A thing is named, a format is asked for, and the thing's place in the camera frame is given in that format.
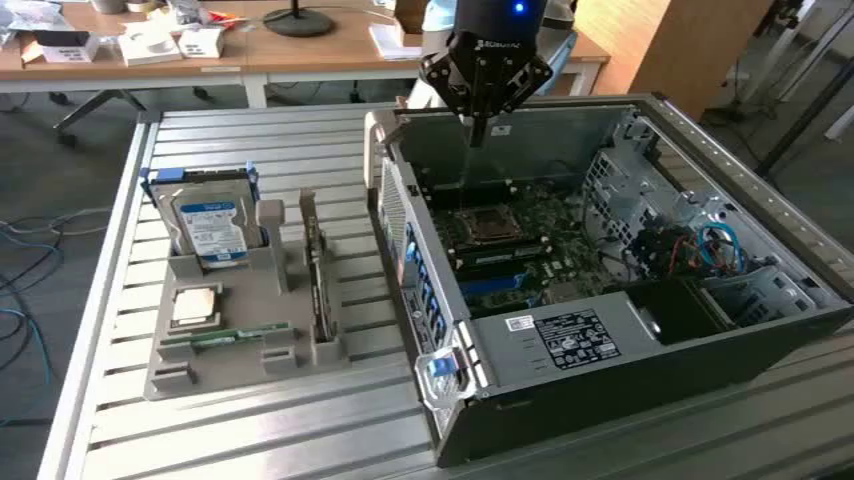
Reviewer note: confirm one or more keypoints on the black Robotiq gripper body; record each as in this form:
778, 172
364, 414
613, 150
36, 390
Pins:
496, 30

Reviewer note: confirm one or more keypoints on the black Nvidia graphics card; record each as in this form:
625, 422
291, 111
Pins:
323, 290

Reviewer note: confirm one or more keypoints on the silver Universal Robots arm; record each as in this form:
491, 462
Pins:
561, 60

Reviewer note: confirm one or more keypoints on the white paper stack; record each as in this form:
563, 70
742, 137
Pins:
393, 42

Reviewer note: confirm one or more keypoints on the brown cardboard box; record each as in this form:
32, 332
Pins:
408, 15

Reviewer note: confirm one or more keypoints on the wooden cabinet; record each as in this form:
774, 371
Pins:
680, 50

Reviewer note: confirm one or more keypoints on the black round lamp base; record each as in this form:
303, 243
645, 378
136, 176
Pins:
297, 24

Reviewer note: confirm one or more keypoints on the metal CPU socket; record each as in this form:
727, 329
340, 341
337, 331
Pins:
489, 226

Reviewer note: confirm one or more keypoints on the green RAM stick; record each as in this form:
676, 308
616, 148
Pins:
226, 336
507, 253

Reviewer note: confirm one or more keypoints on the green motherboard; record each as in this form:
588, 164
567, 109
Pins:
573, 255

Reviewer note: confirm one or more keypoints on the small white labelled box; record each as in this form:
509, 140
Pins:
201, 44

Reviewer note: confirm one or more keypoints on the blue expansion slot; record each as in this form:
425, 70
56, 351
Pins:
493, 286

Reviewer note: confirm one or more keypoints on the white flat box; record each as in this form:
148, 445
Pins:
149, 50

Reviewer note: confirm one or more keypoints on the beige tape roll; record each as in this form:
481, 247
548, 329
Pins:
141, 6

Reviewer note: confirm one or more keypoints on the grey cup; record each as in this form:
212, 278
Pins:
108, 6

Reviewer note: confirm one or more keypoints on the grey power supply unit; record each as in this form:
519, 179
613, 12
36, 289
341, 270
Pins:
507, 350

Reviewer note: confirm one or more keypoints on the silver disk bay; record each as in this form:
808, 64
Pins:
767, 295

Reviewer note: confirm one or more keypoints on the blue case release latch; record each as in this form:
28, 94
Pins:
441, 366

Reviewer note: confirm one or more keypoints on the white box black lid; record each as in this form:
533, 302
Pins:
66, 50

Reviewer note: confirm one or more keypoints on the black office chair base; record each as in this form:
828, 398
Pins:
65, 137

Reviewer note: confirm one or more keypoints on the silver CPU chip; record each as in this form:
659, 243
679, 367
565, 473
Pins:
193, 304

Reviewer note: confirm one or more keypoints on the grey plastic parts rack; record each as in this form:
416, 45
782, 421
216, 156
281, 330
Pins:
260, 360

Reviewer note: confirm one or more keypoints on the clear plastic bag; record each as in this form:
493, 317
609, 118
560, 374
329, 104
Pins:
33, 17

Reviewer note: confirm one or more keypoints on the black open PC case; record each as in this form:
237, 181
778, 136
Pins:
600, 400

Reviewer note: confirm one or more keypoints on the wooden desk white frame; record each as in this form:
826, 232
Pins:
66, 70
320, 50

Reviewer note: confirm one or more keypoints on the black intrusion switch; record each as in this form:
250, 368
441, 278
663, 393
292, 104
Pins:
412, 190

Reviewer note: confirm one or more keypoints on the hard disk with blue bracket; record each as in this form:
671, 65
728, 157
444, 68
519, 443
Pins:
206, 225

